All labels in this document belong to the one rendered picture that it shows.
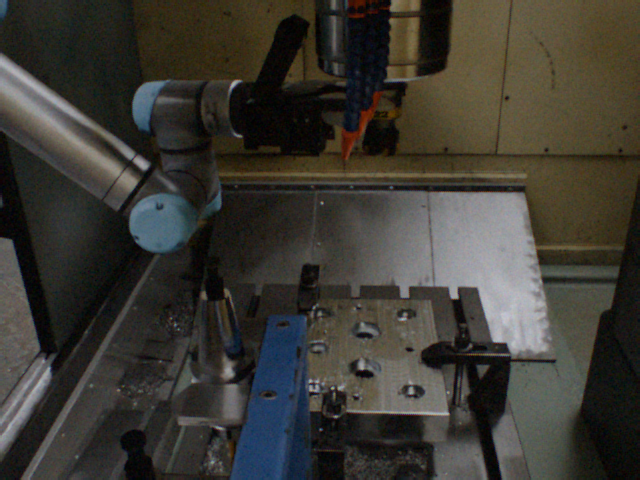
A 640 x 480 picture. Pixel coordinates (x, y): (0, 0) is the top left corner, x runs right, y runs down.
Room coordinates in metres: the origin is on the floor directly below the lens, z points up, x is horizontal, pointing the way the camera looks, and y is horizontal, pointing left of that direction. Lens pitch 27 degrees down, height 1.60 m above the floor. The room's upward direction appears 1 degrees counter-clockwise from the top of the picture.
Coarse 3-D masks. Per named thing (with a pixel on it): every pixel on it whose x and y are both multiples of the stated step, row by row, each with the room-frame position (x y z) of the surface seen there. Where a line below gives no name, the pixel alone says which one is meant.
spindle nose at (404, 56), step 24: (336, 0) 0.75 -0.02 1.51; (408, 0) 0.73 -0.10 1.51; (432, 0) 0.74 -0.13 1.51; (336, 24) 0.75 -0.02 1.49; (408, 24) 0.73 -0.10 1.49; (432, 24) 0.74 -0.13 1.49; (336, 48) 0.75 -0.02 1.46; (408, 48) 0.73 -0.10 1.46; (432, 48) 0.74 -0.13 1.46; (336, 72) 0.75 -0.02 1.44; (408, 72) 0.73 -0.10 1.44; (432, 72) 0.75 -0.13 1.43
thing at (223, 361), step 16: (208, 304) 0.50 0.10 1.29; (224, 304) 0.50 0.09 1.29; (208, 320) 0.50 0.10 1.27; (224, 320) 0.50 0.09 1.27; (208, 336) 0.50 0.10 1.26; (224, 336) 0.50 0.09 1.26; (240, 336) 0.51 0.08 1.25; (208, 352) 0.50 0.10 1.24; (224, 352) 0.49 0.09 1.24; (240, 352) 0.50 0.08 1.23
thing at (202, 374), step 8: (248, 344) 0.53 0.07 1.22; (192, 352) 0.52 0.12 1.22; (248, 352) 0.52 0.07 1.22; (192, 360) 0.52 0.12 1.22; (248, 360) 0.50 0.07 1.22; (192, 368) 0.49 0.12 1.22; (200, 368) 0.49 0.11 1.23; (208, 368) 0.49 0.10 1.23; (224, 368) 0.49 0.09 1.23; (232, 368) 0.49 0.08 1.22; (240, 368) 0.49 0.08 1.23; (248, 368) 0.50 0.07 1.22; (200, 376) 0.49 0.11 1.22; (208, 376) 0.48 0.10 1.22; (216, 376) 0.48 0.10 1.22; (224, 376) 0.48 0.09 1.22; (232, 376) 0.48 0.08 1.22; (240, 376) 0.49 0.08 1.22; (248, 376) 0.50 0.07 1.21
